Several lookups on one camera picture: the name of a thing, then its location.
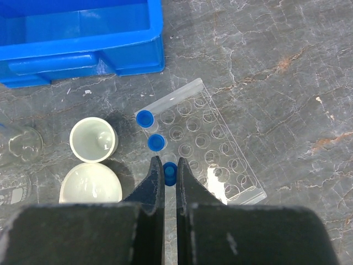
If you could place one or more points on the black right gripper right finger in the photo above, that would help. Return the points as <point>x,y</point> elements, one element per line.
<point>190,191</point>

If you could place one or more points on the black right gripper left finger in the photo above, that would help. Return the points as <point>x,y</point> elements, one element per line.
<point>146,244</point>

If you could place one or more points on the blue capped test tube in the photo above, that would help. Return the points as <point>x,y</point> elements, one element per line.
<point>147,121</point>
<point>157,142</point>
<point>170,173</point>

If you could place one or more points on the clear acrylic test tube rack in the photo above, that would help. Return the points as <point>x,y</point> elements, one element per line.
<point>194,128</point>

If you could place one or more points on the white ceramic crucible cup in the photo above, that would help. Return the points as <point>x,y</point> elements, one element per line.
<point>93,140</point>

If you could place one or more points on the clear glass jar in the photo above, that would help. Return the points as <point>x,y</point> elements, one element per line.
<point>19,144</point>

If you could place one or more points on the clear glass beaker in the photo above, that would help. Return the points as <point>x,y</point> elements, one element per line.
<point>15,187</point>

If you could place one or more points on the white ceramic evaporating dish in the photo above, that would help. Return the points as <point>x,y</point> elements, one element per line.
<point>90,183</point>

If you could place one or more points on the blue plastic compartment bin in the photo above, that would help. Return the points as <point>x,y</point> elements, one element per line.
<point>44,41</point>

